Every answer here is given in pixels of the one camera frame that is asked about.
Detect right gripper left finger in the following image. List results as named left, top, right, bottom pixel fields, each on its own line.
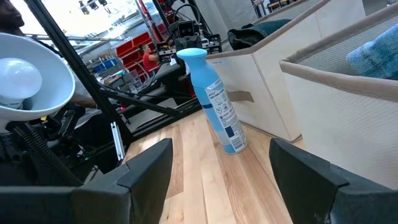
left=0, top=138, right=174, bottom=224

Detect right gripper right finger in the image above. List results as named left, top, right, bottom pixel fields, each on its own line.
left=269, top=138, right=398, bottom=224

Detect dark navy garment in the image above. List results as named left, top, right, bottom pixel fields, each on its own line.
left=226, top=19, right=292, bottom=51

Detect light blue towel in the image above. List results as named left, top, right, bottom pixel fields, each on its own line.
left=345, top=24, right=398, bottom=81

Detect black desk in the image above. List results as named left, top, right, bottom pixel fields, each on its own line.
left=152, top=62, right=193, bottom=96

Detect person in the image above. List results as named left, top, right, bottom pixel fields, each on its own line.
left=138, top=43, right=160, bottom=75
left=0, top=0, right=97, bottom=109

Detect red shelf bins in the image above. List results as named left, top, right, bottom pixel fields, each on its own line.
left=114, top=30, right=155, bottom=68

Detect blue Febreze spray bottle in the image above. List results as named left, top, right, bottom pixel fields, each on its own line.
left=176, top=47, right=249, bottom=155

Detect beige fabric storage box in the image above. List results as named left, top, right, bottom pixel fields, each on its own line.
left=279, top=2, right=398, bottom=190
left=205, top=0, right=366, bottom=142

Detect white gooseneck desk lamp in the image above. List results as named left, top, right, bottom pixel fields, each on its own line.
left=0, top=32, right=83, bottom=187

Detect white light bulb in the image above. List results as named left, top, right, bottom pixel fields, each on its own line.
left=0, top=57, right=43, bottom=110

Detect black aluminium frame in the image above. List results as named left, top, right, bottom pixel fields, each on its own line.
left=24, top=0, right=203, bottom=150

